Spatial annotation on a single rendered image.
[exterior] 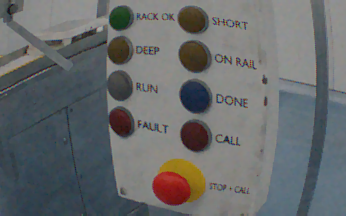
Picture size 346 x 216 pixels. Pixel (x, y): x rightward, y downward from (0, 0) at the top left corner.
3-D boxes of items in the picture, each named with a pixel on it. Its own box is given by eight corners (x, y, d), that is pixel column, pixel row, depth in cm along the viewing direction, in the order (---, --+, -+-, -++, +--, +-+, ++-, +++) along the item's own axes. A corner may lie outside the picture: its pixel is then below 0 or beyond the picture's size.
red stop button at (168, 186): (185, 211, 47) (185, 179, 46) (150, 203, 49) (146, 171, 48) (206, 194, 51) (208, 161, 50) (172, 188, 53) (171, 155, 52)
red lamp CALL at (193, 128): (206, 154, 47) (207, 125, 46) (178, 150, 48) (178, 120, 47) (210, 151, 47) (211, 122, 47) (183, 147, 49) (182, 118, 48)
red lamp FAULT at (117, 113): (130, 139, 51) (128, 111, 50) (108, 134, 52) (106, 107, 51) (134, 137, 51) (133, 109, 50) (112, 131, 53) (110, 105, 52)
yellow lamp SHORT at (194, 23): (204, 35, 43) (202, 8, 42) (176, 32, 45) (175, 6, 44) (208, 34, 44) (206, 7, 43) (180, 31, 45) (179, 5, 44)
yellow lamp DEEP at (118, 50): (127, 65, 48) (127, 38, 47) (105, 64, 50) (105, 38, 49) (131, 63, 49) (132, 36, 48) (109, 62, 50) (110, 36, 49)
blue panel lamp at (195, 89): (207, 116, 46) (206, 84, 45) (178, 111, 47) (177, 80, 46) (211, 113, 46) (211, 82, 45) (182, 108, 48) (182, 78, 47)
